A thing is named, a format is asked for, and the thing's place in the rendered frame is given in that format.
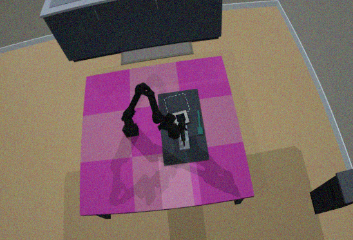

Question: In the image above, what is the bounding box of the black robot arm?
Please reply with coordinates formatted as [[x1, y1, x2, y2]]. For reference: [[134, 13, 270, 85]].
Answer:
[[121, 82, 180, 140]]

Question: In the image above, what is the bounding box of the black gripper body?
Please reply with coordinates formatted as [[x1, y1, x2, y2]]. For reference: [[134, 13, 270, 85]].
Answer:
[[168, 119, 186, 138]]

